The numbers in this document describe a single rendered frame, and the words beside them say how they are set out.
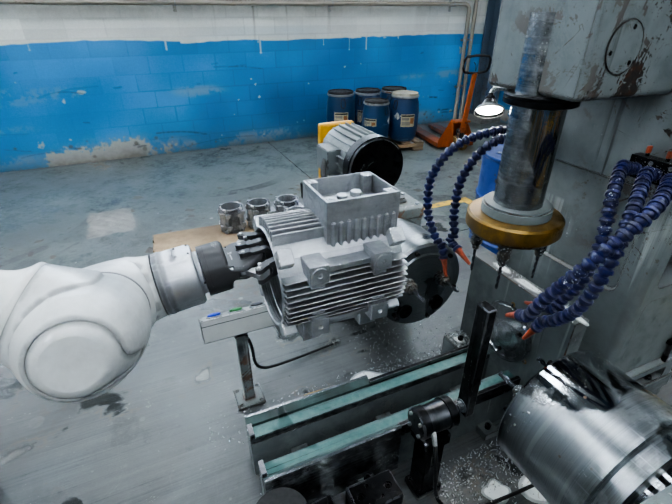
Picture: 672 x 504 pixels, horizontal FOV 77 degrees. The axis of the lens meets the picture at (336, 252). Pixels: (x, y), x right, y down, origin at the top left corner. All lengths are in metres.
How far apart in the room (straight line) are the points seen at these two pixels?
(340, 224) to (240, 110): 5.75
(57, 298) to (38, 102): 5.81
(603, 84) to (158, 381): 1.19
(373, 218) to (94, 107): 5.67
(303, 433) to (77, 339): 0.67
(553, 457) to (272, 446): 0.54
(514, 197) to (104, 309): 0.68
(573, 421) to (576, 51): 0.55
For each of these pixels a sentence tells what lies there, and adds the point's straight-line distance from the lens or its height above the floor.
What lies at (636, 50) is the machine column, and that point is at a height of 1.63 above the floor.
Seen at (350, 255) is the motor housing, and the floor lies 1.36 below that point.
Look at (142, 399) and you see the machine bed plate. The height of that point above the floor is 0.80.
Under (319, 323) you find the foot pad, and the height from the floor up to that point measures 1.28.
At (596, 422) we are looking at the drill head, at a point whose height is 1.15.
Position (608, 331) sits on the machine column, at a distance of 1.08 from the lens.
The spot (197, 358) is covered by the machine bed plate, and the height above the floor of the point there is 0.80.
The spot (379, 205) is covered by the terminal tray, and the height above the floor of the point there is 1.43.
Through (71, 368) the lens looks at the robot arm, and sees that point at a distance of 0.43.
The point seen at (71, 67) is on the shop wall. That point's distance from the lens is 6.13.
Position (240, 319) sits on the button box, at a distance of 1.00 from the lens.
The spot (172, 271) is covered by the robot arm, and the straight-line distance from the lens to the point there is 0.61.
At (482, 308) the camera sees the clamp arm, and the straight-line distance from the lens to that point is 0.75.
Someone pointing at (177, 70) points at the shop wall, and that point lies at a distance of 6.14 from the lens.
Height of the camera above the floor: 1.68
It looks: 30 degrees down
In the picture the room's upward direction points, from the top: straight up
